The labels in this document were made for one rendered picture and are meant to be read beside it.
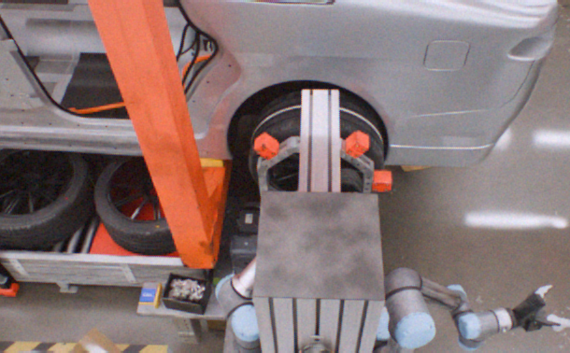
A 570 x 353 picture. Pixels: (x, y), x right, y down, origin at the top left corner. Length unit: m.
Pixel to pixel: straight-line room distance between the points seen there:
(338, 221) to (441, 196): 2.67
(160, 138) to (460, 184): 2.33
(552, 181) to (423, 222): 0.93
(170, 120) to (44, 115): 1.16
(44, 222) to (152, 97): 1.53
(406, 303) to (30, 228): 2.20
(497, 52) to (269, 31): 0.92
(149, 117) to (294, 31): 0.70
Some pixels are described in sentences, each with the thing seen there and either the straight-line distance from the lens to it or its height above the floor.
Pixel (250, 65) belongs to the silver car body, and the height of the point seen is 1.39.
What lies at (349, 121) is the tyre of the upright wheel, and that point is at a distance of 2.56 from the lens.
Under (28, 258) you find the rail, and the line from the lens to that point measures 3.34.
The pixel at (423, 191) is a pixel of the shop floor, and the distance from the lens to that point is 3.80.
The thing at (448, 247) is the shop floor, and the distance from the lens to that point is 3.59.
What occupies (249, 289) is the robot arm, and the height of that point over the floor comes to 1.06.
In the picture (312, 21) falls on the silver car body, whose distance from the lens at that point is 2.31.
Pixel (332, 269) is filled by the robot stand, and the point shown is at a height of 2.03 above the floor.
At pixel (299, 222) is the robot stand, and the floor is 2.03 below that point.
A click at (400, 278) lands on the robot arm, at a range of 1.76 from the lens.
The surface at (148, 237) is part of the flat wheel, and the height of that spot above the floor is 0.48.
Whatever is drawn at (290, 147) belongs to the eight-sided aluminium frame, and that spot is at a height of 1.12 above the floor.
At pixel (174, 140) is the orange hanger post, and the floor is 1.48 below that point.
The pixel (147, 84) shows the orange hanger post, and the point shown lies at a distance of 1.90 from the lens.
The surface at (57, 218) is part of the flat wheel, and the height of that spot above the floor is 0.47.
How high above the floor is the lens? 3.00
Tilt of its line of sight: 53 degrees down
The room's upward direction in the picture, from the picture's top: 3 degrees counter-clockwise
